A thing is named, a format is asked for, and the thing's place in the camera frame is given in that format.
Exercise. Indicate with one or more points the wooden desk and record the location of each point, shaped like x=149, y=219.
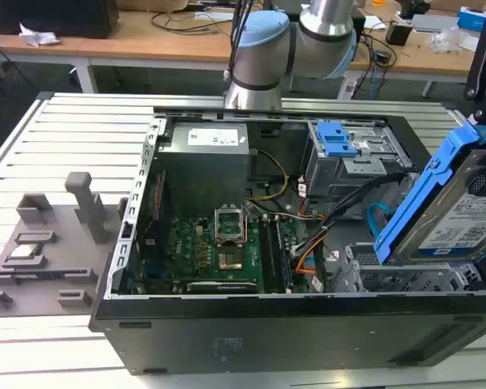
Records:
x=146, y=44

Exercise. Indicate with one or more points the grey parts rack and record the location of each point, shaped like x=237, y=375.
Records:
x=65, y=251

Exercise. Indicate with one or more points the CPU socket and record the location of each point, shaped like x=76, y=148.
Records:
x=230, y=259

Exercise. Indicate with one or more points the hard disk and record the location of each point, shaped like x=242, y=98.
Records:
x=441, y=210

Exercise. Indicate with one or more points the black graphics card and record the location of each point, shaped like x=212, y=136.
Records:
x=220, y=287

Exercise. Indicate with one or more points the green motherboard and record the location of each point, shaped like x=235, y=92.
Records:
x=190, y=251

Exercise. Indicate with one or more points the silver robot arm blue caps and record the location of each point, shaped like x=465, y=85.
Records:
x=263, y=52

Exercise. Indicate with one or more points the black RAM stick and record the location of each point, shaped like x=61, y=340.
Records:
x=281, y=255

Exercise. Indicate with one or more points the grey power supply unit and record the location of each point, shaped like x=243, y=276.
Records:
x=204, y=162

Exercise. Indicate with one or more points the large black box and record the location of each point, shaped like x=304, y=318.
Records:
x=52, y=16

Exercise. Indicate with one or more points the grey metal drive cage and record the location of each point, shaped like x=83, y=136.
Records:
x=332, y=174

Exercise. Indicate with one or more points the blue cardboard box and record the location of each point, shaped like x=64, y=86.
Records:
x=476, y=20

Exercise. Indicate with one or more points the black PC case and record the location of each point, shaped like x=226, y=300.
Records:
x=267, y=336

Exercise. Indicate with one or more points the blue plastic cage latch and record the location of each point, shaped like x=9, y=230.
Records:
x=334, y=139

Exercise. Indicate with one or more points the small black box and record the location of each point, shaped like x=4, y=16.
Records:
x=398, y=33

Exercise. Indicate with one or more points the crumpled white paper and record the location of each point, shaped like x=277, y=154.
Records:
x=38, y=35

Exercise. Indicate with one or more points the grey metal disk bay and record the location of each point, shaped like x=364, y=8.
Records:
x=409, y=279

